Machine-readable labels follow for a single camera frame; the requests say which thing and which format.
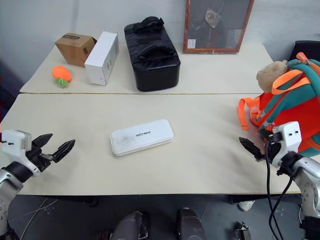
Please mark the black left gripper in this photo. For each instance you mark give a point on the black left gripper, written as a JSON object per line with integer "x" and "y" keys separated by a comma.
{"x": 37, "y": 158}

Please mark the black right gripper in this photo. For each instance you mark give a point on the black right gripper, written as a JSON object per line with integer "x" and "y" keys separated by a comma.
{"x": 274, "y": 150}

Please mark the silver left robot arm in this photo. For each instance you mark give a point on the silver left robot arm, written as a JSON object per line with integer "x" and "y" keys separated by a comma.
{"x": 7, "y": 183}

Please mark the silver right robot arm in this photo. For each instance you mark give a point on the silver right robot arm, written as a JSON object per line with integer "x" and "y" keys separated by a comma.
{"x": 308, "y": 180}

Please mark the orange and teal backpack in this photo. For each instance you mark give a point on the orange and teal backpack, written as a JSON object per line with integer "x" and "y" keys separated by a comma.
{"x": 295, "y": 110}

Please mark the white case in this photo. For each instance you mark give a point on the white case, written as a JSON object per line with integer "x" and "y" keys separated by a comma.
{"x": 141, "y": 137}

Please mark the wooden framed display case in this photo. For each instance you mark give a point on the wooden framed display case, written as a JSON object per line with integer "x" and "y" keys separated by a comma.
{"x": 215, "y": 25}

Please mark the beige plush bear toy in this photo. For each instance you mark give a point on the beige plush bear toy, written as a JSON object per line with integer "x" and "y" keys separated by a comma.
{"x": 268, "y": 75}

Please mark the orange plush carrot toy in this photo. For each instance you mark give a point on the orange plush carrot toy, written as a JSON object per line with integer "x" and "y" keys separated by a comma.
{"x": 61, "y": 72}

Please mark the white cardboard box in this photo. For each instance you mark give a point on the white cardboard box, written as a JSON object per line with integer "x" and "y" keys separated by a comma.
{"x": 100, "y": 62}

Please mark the brown cardboard box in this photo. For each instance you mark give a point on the brown cardboard box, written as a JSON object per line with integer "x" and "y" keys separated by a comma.
{"x": 72, "y": 50}

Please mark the black chair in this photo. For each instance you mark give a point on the black chair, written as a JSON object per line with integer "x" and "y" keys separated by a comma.
{"x": 306, "y": 50}

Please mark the dark rounded black shape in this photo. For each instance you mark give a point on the dark rounded black shape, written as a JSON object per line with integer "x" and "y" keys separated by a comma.
{"x": 190, "y": 225}

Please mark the dark rounded grey shape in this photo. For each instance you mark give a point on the dark rounded grey shape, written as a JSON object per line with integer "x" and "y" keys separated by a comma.
{"x": 130, "y": 226}

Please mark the black padded carry bag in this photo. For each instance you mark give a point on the black padded carry bag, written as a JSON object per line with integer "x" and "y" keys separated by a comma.
{"x": 155, "y": 62}

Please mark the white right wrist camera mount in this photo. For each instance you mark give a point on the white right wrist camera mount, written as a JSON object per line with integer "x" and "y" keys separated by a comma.
{"x": 290, "y": 136}

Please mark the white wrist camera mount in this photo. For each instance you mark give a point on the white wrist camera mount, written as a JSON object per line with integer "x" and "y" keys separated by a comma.
{"x": 290, "y": 136}
{"x": 13, "y": 143}

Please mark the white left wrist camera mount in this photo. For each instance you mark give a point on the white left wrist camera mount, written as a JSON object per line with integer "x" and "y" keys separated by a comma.
{"x": 13, "y": 143}

